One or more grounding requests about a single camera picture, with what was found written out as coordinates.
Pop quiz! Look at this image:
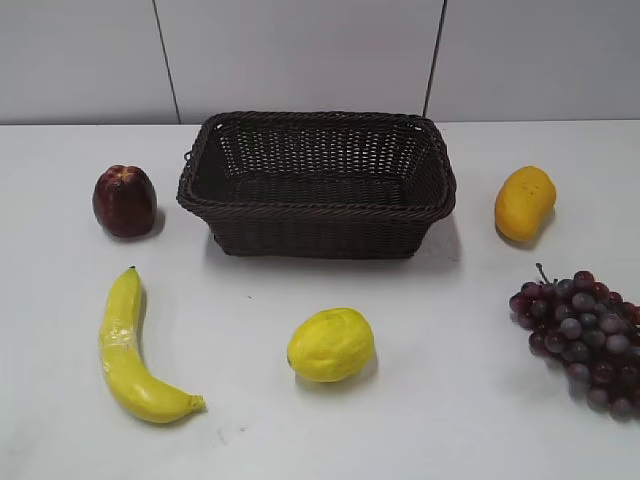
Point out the yellow lemon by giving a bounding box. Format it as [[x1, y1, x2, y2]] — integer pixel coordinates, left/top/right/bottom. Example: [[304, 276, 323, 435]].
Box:
[[287, 307, 375, 383]]

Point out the dark brown wicker basket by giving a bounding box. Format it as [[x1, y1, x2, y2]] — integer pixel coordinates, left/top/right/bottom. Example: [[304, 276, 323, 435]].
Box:
[[177, 111, 457, 260]]

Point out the dark red apple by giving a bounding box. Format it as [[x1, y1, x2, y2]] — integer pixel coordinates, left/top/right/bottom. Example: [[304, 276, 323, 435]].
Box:
[[92, 165, 157, 239]]

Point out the orange yellow mango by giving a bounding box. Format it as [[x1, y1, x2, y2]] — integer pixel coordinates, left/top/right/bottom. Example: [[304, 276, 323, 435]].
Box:
[[494, 166, 557, 243]]

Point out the yellow banana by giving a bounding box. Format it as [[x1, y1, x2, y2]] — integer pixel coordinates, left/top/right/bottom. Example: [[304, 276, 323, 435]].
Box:
[[99, 266, 206, 424]]

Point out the purple grape bunch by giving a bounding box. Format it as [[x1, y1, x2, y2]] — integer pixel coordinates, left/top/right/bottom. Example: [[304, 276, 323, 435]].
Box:
[[509, 262, 639, 421]]

